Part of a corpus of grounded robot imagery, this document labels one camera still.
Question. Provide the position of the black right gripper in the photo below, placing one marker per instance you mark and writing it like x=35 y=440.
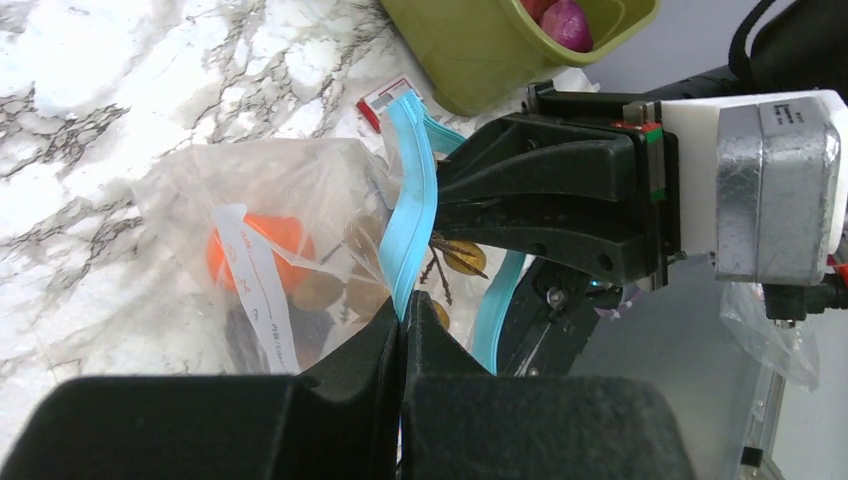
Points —
x=610 y=151

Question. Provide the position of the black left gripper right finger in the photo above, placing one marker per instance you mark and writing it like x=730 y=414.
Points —
x=461 y=422

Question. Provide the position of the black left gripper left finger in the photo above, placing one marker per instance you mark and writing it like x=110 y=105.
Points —
x=336 y=420

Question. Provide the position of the dark red toy fruit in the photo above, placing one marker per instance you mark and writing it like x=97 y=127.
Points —
x=291 y=348

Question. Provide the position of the orange toy tangerine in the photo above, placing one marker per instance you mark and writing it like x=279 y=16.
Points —
x=246 y=252

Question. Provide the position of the clear blue zip top bag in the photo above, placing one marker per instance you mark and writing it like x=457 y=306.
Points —
x=326 y=184

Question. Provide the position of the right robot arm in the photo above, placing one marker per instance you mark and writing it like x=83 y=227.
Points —
x=803 y=48

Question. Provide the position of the olive green plastic bin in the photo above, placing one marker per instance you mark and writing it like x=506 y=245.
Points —
x=479 y=53

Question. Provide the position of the purple toy onion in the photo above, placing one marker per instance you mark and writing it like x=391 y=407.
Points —
x=566 y=23

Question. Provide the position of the red white small card box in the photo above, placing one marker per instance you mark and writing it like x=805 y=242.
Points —
x=374 y=104

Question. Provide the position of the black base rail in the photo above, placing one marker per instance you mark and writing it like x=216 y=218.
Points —
x=553 y=312

